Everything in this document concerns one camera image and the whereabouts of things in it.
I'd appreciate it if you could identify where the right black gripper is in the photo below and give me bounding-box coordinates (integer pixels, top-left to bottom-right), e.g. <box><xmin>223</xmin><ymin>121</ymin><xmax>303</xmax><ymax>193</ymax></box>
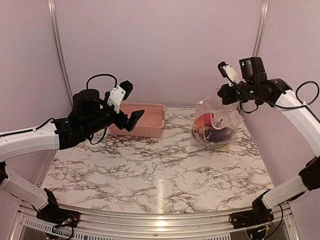
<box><xmin>217</xmin><ymin>80</ymin><xmax>258</xmax><ymax>105</ymax></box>

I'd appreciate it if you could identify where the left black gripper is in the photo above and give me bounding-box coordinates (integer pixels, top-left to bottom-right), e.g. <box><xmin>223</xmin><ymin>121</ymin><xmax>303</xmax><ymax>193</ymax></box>
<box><xmin>84</xmin><ymin>91</ymin><xmax>144</xmax><ymax>136</ymax></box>

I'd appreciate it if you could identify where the clear zip top bag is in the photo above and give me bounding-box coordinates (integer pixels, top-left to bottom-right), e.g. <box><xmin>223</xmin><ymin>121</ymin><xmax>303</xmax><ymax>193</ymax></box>
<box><xmin>191</xmin><ymin>88</ymin><xmax>244</xmax><ymax>152</ymax></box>

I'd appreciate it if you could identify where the red fake pepper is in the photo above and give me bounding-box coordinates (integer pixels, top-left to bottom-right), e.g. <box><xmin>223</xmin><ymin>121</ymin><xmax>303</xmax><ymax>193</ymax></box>
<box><xmin>193</xmin><ymin>112</ymin><xmax>214</xmax><ymax>130</ymax></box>

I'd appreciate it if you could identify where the purple fake eggplant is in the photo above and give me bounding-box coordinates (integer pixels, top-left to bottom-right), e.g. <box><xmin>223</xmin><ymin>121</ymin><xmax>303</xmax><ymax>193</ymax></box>
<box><xmin>206</xmin><ymin>127</ymin><xmax>234</xmax><ymax>144</ymax></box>

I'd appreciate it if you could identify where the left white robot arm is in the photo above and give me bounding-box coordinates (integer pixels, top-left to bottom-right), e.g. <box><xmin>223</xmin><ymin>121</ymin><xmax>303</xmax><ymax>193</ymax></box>
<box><xmin>0</xmin><ymin>86</ymin><xmax>145</xmax><ymax>223</ymax></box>

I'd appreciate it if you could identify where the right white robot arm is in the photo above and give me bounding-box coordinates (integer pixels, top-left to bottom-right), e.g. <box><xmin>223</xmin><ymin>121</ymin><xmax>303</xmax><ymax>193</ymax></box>
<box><xmin>217</xmin><ymin>57</ymin><xmax>320</xmax><ymax>224</ymax></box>

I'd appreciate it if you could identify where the pink perforated plastic basket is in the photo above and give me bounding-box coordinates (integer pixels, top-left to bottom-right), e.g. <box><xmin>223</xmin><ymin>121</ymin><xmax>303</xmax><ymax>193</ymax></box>
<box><xmin>108</xmin><ymin>102</ymin><xmax>166</xmax><ymax>139</ymax></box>

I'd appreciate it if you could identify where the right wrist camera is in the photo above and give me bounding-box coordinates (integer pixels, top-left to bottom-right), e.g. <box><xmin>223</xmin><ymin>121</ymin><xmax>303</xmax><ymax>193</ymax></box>
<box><xmin>217</xmin><ymin>61</ymin><xmax>241</xmax><ymax>87</ymax></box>

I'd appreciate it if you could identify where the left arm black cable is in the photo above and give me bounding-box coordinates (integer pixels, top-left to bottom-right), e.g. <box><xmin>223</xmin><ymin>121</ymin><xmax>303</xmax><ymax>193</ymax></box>
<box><xmin>86</xmin><ymin>73</ymin><xmax>118</xmax><ymax>146</ymax></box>

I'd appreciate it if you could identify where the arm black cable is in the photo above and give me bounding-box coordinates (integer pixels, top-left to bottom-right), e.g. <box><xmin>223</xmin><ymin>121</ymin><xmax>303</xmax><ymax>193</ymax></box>
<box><xmin>241</xmin><ymin>80</ymin><xmax>320</xmax><ymax>114</ymax></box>
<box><xmin>86</xmin><ymin>73</ymin><xmax>118</xmax><ymax>146</ymax></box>

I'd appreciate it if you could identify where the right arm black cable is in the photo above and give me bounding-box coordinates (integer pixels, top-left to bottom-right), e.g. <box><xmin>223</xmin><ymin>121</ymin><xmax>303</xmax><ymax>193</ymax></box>
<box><xmin>241</xmin><ymin>80</ymin><xmax>320</xmax><ymax>114</ymax></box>

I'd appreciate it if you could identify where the right aluminium frame post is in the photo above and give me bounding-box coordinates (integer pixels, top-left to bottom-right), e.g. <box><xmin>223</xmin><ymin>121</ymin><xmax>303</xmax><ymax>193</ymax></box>
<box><xmin>252</xmin><ymin>0</ymin><xmax>270</xmax><ymax>57</ymax></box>

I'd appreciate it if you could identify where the aluminium frame post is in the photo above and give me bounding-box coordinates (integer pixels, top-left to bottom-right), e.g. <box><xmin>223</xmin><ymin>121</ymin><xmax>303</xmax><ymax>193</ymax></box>
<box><xmin>252</xmin><ymin>0</ymin><xmax>270</xmax><ymax>57</ymax></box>
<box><xmin>48</xmin><ymin>0</ymin><xmax>73</xmax><ymax>107</ymax></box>

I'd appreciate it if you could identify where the front aluminium rail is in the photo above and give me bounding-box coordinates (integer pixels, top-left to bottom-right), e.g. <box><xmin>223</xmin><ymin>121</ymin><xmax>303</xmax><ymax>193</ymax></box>
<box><xmin>8</xmin><ymin>202</ymin><xmax>301</xmax><ymax>240</ymax></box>

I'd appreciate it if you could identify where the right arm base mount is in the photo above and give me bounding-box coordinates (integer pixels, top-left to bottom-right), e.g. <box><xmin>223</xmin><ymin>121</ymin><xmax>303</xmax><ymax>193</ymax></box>
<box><xmin>228</xmin><ymin>190</ymin><xmax>275</xmax><ymax>229</ymax></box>

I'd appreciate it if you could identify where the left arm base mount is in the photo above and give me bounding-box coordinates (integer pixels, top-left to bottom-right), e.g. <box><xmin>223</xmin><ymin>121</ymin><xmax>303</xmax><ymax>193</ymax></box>
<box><xmin>34</xmin><ymin>188</ymin><xmax>80</xmax><ymax>228</ymax></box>

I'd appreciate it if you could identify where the left aluminium frame post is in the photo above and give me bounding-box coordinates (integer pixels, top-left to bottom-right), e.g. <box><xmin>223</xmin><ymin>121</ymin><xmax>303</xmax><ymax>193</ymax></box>
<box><xmin>48</xmin><ymin>0</ymin><xmax>73</xmax><ymax>107</ymax></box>

